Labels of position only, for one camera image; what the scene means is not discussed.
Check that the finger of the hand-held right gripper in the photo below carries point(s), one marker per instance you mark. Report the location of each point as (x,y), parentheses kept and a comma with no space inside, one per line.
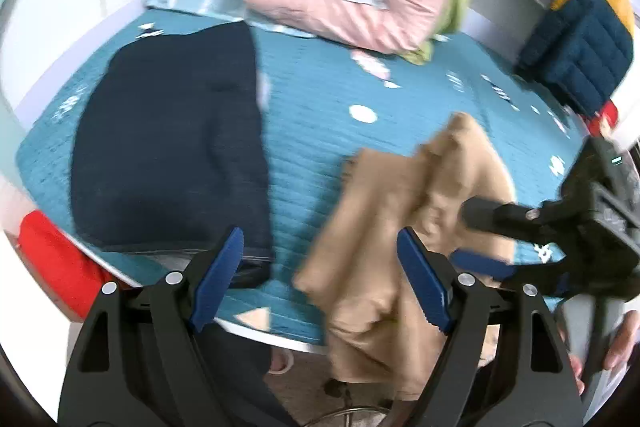
(480,263)
(495,217)

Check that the light slipper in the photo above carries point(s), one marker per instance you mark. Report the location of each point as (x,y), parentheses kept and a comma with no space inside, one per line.
(281,362)

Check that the red cloth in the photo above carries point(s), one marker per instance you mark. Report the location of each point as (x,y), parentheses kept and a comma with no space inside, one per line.
(55,267)

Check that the folded navy garment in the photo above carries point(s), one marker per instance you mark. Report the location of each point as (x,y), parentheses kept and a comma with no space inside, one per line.
(170,132)

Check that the navy and yellow puffer jacket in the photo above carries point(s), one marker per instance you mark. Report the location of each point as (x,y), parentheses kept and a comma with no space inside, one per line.
(580,47)

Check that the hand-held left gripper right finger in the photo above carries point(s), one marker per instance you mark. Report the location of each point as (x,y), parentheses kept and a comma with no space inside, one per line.
(425,282)

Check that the teal candy print bedspread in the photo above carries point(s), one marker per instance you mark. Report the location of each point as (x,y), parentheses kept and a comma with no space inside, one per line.
(310,107)

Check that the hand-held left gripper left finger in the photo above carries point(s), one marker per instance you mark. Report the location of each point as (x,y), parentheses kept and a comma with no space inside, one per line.
(220,277)

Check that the tan jacket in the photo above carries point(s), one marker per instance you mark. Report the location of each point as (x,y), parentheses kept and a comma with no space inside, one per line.
(370,232)

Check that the person's right hand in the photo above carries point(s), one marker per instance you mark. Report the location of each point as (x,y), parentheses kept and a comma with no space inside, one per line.
(622,339)

